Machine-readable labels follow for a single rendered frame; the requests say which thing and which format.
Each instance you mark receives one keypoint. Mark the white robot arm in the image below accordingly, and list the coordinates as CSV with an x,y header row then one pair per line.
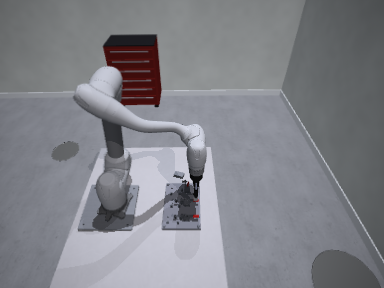
x,y
97,99

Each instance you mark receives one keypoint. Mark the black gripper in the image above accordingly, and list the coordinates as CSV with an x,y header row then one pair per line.
x,y
195,180

